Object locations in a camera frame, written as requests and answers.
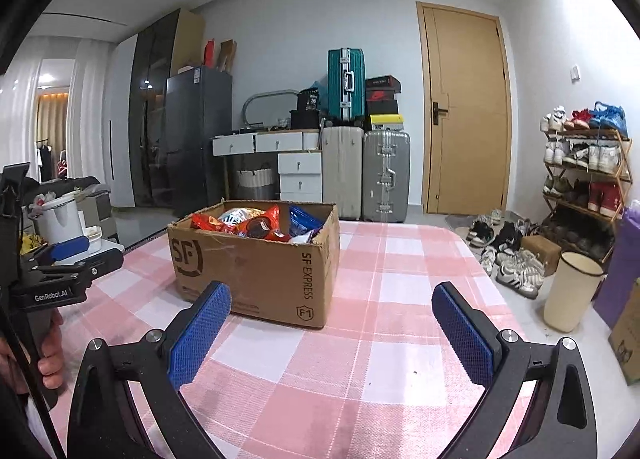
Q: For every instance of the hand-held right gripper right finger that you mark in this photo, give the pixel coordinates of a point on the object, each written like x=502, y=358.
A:
x=465, y=334

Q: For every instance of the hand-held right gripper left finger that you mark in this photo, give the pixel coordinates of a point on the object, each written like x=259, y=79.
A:
x=200, y=334

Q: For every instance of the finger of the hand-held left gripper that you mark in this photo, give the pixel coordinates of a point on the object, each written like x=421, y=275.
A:
x=75, y=270
x=70, y=248

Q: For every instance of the brown cardboard box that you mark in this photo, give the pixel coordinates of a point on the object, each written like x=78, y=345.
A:
x=250, y=279

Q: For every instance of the large red chips bag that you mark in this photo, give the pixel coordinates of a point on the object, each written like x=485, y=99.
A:
x=240, y=219

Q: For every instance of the red cookie packet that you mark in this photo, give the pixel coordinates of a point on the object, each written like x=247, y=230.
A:
x=265, y=226

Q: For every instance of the blue cookie packet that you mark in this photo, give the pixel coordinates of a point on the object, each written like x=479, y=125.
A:
x=302, y=221

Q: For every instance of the person's left hand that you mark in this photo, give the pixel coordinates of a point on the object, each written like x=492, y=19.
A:
x=52, y=349

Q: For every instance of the yellow plastic bag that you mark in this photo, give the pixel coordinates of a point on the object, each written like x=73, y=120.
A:
x=30, y=244

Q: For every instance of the scattered pile of sneakers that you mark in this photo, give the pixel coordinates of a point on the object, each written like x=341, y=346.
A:
x=515, y=264

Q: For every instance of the pink checked tablecloth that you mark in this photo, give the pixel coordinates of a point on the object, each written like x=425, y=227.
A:
x=390, y=289

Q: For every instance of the cream waste bin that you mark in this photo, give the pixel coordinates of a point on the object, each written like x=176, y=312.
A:
x=570, y=294

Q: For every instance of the grey doormat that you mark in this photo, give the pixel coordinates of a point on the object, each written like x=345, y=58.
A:
x=460, y=221

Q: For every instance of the small brown shoe box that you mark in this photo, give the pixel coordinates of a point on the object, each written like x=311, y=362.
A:
x=542, y=251

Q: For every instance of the white sheer curtain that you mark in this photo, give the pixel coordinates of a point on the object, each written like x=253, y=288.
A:
x=92, y=114
x=20, y=114

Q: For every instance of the dark glass cabinet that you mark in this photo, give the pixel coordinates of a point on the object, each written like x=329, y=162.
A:
x=150, y=114

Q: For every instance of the woven laundry basket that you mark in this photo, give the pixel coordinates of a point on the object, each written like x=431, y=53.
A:
x=254, y=184

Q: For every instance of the grey refrigerator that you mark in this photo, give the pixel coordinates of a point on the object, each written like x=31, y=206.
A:
x=197, y=139

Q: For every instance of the purple bag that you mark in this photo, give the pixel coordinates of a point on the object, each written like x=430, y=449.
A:
x=622, y=264

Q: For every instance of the silver suitcase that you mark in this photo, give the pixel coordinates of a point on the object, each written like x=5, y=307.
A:
x=386, y=174

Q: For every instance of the white drawer dresser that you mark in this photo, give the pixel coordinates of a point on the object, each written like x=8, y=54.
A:
x=295, y=164

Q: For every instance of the cream suitcase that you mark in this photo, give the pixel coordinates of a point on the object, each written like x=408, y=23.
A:
x=342, y=169

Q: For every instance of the wooden door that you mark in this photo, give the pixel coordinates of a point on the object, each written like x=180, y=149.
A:
x=465, y=114

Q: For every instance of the wooden shoe rack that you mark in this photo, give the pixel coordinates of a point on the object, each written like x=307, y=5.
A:
x=625, y=179

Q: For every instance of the rows of racked shoes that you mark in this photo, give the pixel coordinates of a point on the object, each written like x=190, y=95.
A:
x=600, y=156

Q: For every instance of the yellow and black shoe box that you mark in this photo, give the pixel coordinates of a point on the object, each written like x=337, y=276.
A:
x=385, y=123

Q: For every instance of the oval vanity mirror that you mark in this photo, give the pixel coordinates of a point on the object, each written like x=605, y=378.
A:
x=267, y=109

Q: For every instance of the flat cardboard sheet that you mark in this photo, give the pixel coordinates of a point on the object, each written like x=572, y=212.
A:
x=187, y=39

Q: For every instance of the brown cardboard piece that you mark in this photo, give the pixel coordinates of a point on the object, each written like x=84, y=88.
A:
x=227, y=56

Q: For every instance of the red and black shoe box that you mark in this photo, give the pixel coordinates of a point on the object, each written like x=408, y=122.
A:
x=382, y=96

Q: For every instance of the black printed bag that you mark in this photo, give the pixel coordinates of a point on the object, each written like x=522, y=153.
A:
x=307, y=101

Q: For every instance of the blue plastic bag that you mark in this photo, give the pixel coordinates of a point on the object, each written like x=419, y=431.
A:
x=322, y=94

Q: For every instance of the teal suitcase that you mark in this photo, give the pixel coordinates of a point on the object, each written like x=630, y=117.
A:
x=346, y=84

